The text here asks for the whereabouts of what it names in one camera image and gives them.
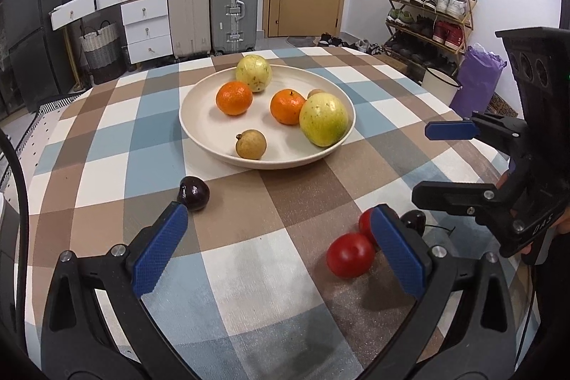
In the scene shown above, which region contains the dark grey fridge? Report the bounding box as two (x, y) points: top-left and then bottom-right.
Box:
(0, 0), (74, 114)

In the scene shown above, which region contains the checked tablecloth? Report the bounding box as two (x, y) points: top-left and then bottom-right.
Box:
(24, 46), (542, 380)

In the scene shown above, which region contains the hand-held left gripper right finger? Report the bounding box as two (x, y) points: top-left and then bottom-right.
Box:
(363, 204), (517, 380)

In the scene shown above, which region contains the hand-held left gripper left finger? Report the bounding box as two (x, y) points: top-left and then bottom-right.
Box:
(41, 202), (197, 380)

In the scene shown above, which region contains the yellow-green guava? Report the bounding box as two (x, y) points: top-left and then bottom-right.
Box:
(235, 54), (273, 92)
(299, 92), (349, 148)

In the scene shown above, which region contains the orange mandarin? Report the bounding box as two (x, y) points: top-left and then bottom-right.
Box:
(216, 81), (254, 116)
(270, 89), (307, 125)

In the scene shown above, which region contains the woven laundry basket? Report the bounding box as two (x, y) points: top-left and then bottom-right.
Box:
(79, 20), (126, 84)

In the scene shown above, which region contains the cream round plate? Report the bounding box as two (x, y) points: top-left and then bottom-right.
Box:
(179, 65), (356, 170)

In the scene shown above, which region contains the red tomato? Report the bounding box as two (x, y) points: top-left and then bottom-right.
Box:
(326, 233), (375, 278)
(358, 208), (379, 247)

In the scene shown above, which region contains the patterned doormat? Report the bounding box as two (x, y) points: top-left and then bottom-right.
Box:
(485, 93), (520, 119)

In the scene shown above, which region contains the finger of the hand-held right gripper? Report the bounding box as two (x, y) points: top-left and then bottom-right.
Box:
(424, 111), (529, 160)
(412, 181), (513, 226)

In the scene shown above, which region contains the pile of loose shoes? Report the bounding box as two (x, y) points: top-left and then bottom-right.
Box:
(317, 32), (388, 56)

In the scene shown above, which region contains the purple plastic bag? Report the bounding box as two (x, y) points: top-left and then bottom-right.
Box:
(450, 43), (508, 118)

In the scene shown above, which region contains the dark cherry with stem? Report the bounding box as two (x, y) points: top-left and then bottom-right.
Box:
(400, 211), (455, 237)

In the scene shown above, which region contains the black cable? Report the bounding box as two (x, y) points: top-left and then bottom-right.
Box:
(515, 264), (536, 368)
(0, 131), (32, 318)

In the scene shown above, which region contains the white desk with drawers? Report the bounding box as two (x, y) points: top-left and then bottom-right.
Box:
(49, 0), (174, 64)

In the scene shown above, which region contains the beige suitcase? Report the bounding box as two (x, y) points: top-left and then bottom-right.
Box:
(166, 0), (212, 59)

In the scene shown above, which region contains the silver suitcase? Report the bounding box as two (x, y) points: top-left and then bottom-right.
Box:
(209, 0), (259, 54)

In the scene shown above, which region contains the white bucket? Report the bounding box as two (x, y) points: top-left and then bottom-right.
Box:
(421, 66), (464, 107)

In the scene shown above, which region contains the grey door mat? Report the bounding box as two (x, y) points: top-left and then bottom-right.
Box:
(286, 36), (321, 49)

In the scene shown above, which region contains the dark round cherry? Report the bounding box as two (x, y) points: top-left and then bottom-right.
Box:
(177, 176), (211, 212)

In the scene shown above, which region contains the wooden shoe rack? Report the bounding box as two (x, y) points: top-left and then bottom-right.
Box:
(385, 0), (478, 78)

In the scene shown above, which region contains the row of assorted sneakers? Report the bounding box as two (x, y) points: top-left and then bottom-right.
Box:
(385, 0), (476, 64)

